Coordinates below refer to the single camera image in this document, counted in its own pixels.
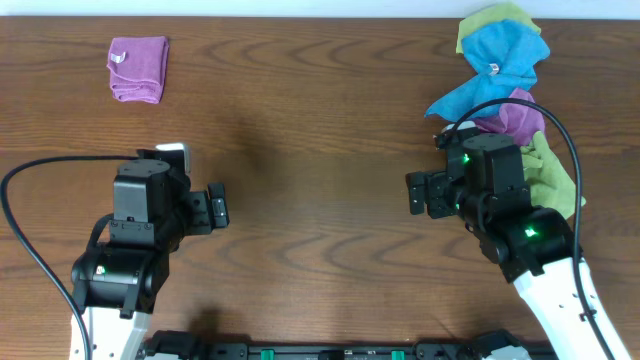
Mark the blue cloth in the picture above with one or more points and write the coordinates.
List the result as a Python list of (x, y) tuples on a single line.
[(503, 54)]

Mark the purple cloth in pile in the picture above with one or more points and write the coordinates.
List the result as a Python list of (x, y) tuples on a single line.
[(518, 121)]

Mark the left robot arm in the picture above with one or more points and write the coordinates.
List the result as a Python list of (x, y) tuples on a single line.
[(126, 262)]

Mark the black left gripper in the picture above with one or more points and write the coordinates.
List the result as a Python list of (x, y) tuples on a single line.
[(216, 205)]

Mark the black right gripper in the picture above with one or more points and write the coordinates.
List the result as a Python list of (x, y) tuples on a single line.
[(420, 192)]

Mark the purple cloth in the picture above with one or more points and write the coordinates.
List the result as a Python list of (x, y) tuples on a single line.
[(518, 121), (137, 67)]

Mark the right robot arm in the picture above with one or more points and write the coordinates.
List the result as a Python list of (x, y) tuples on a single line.
[(534, 251)]

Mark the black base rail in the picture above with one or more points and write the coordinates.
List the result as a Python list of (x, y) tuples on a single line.
[(495, 345)]

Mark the large green cloth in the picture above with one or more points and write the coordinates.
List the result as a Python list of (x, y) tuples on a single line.
[(550, 184)]

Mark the green cloth at top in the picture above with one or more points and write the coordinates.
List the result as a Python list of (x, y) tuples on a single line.
[(492, 14)]

